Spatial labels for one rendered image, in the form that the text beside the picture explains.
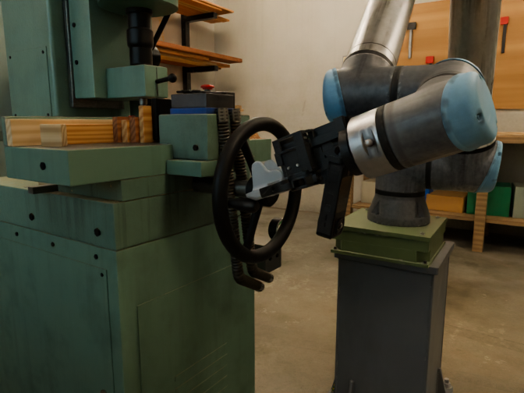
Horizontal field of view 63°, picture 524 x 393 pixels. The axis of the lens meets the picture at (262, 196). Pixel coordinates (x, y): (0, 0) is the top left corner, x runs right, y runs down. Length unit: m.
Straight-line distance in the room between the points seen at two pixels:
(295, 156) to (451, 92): 0.23
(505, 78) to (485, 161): 2.78
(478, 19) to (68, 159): 0.93
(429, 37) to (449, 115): 3.65
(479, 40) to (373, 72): 0.53
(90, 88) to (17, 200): 0.30
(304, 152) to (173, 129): 0.36
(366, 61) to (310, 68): 3.81
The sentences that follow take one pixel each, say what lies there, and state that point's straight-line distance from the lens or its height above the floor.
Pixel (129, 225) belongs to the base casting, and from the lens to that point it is 0.85.
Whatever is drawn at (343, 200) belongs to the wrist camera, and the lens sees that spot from 0.64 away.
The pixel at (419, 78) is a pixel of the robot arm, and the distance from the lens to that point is 0.67.
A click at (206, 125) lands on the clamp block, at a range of 0.84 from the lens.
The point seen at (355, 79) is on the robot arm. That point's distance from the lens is 0.69.
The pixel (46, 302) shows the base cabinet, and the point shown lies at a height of 0.55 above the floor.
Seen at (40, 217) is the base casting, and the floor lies 0.74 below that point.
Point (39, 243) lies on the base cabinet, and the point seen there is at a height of 0.68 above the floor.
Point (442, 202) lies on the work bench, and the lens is 3.68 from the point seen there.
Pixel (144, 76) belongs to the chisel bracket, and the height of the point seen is 1.04.
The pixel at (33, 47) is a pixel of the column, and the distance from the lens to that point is 1.23.
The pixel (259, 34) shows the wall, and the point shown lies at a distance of 4.87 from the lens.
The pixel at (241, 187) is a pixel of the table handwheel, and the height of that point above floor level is 0.82.
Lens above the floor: 0.94
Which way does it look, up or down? 10 degrees down
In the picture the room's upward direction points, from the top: straight up
